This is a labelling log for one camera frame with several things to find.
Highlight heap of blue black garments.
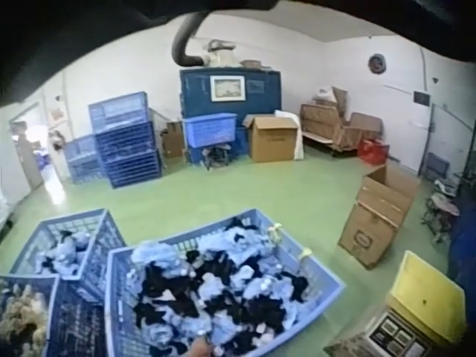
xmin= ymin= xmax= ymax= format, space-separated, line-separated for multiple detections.
xmin=128 ymin=219 xmax=323 ymax=357

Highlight dark wall sign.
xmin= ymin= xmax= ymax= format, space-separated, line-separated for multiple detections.
xmin=414 ymin=89 xmax=433 ymax=107

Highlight person's left hand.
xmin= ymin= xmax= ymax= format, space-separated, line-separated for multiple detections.
xmin=184 ymin=335 xmax=213 ymax=357

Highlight dark blue plastic crate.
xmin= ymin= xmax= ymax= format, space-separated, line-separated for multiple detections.
xmin=0 ymin=274 xmax=109 ymax=357

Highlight stack of blue crates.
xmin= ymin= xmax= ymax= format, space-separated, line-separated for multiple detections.
xmin=87 ymin=91 xmax=164 ymax=189

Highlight large blue plastic crate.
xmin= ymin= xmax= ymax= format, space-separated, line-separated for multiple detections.
xmin=103 ymin=208 xmax=347 ymax=357

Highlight round wooden stool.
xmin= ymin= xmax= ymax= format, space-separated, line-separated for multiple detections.
xmin=421 ymin=192 xmax=461 ymax=238

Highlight white blower unit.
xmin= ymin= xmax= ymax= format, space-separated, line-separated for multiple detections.
xmin=202 ymin=38 xmax=243 ymax=68

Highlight small brown cardboard box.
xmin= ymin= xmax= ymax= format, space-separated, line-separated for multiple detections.
xmin=162 ymin=120 xmax=185 ymax=159

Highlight low blue crate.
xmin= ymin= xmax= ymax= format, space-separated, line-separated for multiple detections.
xmin=62 ymin=135 xmax=106 ymax=184

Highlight pale yellow tag clip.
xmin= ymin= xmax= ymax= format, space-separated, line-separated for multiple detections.
xmin=298 ymin=246 xmax=314 ymax=269
xmin=268 ymin=222 xmax=284 ymax=245

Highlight yellow plastic bin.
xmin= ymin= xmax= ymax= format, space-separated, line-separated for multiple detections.
xmin=386 ymin=250 xmax=468 ymax=344

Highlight open brown cardboard box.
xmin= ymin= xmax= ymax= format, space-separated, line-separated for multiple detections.
xmin=242 ymin=115 xmax=300 ymax=164

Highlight red plastic crate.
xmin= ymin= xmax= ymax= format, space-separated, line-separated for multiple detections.
xmin=357 ymin=138 xmax=390 ymax=165

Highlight open printed cardboard box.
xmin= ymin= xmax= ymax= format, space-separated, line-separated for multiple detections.
xmin=337 ymin=163 xmax=422 ymax=271

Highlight blue metal cabinet machine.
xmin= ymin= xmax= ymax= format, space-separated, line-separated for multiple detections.
xmin=178 ymin=68 xmax=284 ymax=165

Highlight cart of flattened cardboard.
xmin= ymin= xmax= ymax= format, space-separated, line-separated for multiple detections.
xmin=298 ymin=86 xmax=384 ymax=158

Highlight heap of light blue garments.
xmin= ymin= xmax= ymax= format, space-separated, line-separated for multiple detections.
xmin=35 ymin=230 xmax=98 ymax=280

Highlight light blue plastic tub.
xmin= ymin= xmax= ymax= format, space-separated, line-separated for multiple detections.
xmin=182 ymin=112 xmax=238 ymax=148

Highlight blue folding chair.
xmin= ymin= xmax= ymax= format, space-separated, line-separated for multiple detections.
xmin=421 ymin=151 xmax=451 ymax=180

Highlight dark blue machine panel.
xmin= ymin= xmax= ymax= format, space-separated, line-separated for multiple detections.
xmin=447 ymin=213 xmax=476 ymax=302

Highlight grey duct hose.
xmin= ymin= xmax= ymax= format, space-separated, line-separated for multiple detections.
xmin=170 ymin=10 xmax=210 ymax=68

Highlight heap of tan fluffy garments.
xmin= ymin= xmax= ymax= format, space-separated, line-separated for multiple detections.
xmin=0 ymin=285 xmax=50 ymax=357

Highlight white framed notice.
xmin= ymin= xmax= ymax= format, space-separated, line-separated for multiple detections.
xmin=209 ymin=74 xmax=247 ymax=103

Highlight clutter on cabinet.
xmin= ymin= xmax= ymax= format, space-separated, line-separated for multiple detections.
xmin=239 ymin=58 xmax=274 ymax=70

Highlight blue plastic mesh crate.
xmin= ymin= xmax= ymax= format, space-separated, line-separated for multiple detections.
xmin=9 ymin=208 xmax=128 ymax=303

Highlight grey door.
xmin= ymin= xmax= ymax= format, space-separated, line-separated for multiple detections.
xmin=10 ymin=104 xmax=46 ymax=199

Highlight brown cardboard piece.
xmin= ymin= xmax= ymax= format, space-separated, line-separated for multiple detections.
xmin=322 ymin=329 xmax=377 ymax=357

